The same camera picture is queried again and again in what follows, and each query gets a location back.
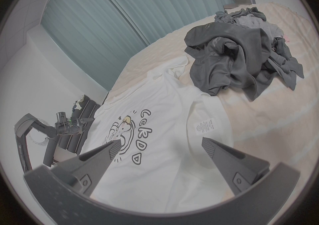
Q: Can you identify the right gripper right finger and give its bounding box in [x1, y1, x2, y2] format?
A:
[201, 137, 270, 194]

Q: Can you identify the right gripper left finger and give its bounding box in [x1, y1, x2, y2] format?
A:
[53, 139, 122, 196]

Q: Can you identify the white printed T-shirt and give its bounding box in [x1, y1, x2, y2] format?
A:
[90, 56, 235, 213]

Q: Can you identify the bed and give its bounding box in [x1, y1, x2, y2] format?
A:
[88, 0, 319, 213]

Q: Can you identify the pile of clothes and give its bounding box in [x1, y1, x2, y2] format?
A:
[184, 7, 305, 102]

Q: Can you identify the black chest of drawers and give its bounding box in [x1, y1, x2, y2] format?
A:
[67, 95, 102, 156]

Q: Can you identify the small heap of cloths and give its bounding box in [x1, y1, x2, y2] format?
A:
[71, 95, 86, 112]

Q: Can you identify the black dressing table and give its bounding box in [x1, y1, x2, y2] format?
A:
[43, 133, 81, 168]

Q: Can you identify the round white mirror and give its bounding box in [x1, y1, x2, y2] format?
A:
[26, 119, 50, 145]

